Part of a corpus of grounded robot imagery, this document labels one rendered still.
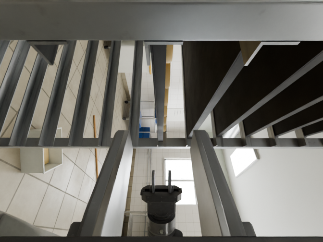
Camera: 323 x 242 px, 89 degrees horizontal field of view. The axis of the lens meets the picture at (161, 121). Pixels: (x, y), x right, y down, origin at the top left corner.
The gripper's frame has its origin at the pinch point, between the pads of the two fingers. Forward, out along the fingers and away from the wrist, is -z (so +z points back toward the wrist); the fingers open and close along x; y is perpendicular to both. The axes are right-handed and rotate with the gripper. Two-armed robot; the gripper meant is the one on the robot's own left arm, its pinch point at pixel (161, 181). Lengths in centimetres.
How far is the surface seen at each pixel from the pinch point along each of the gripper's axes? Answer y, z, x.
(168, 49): 2.4, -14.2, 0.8
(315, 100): -7.4, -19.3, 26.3
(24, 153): -81, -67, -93
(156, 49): 3.3, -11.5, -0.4
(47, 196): -130, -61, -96
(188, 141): -30.8, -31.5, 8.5
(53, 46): 3.5, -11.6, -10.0
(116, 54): -13, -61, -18
